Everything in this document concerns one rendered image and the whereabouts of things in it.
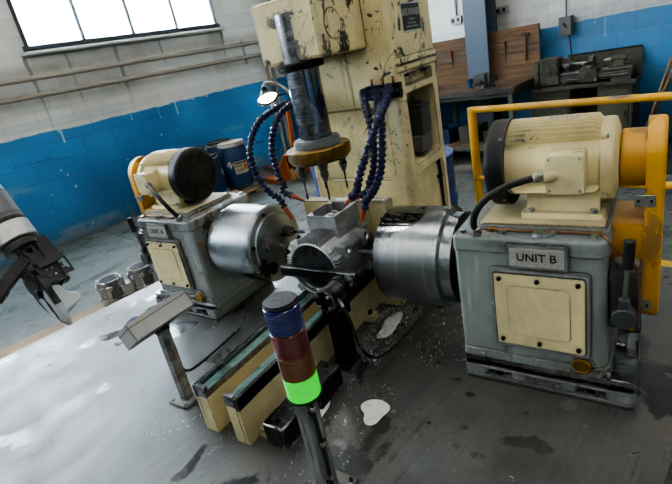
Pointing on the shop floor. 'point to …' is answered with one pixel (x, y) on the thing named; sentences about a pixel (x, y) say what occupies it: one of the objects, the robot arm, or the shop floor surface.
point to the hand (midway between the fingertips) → (64, 321)
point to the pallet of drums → (232, 166)
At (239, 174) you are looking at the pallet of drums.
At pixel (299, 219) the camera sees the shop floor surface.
